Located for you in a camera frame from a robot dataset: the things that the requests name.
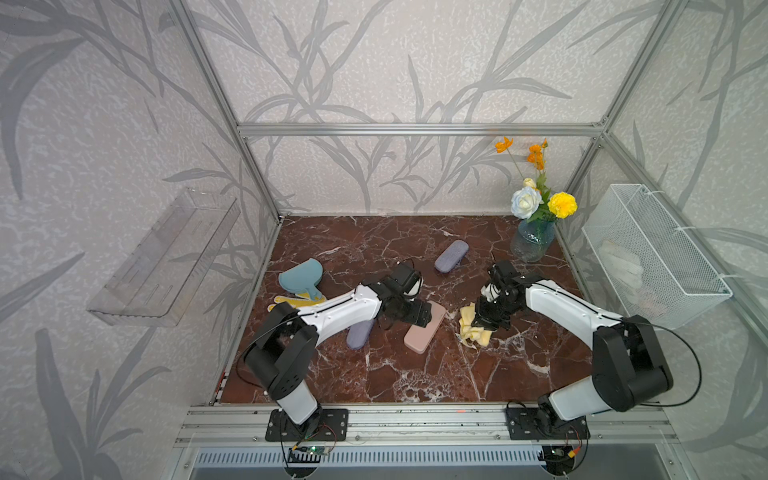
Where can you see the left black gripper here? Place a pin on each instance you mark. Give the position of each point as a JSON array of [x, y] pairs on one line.
[[418, 309]]

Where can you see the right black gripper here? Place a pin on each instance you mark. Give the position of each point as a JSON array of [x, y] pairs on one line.
[[481, 319]]

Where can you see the pink eyeglass case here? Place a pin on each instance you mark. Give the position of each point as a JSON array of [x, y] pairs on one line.
[[418, 338]]

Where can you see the yellow microfiber cloth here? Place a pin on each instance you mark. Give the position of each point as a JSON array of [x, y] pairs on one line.
[[470, 335]]

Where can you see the blue-grey fabric eyeglass case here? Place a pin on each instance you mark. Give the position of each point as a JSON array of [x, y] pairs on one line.
[[358, 334]]

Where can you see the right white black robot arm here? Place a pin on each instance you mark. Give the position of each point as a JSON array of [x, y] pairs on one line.
[[628, 364]]

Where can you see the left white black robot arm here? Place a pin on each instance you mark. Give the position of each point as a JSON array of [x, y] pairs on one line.
[[281, 352]]

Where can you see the glass flower vase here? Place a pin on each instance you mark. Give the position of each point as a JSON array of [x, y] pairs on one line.
[[532, 240]]

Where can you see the yellow white work glove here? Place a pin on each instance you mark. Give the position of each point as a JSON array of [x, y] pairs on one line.
[[296, 302]]

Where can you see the artificial flower bouquet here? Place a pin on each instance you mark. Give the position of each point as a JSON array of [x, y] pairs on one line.
[[536, 201]]

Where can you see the white items in basket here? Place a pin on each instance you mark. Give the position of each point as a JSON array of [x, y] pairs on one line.
[[621, 264]]

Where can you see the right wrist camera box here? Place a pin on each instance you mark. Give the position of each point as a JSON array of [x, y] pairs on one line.
[[490, 292]]

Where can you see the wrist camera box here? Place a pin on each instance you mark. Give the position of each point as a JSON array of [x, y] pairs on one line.
[[413, 285], [490, 292]]

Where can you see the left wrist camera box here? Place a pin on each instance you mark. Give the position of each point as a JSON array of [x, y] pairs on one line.
[[413, 285]]

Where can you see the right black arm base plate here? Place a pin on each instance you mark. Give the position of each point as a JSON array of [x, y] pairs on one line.
[[539, 423]]

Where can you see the aluminium front rail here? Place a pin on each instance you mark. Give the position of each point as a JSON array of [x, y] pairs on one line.
[[402, 424]]

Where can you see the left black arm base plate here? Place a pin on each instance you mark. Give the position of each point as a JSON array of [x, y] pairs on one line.
[[326, 424]]

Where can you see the white wire mesh basket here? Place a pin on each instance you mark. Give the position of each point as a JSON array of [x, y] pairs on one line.
[[679, 282]]

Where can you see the clear acrylic wall shelf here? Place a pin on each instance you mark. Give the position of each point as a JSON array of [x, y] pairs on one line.
[[158, 281]]

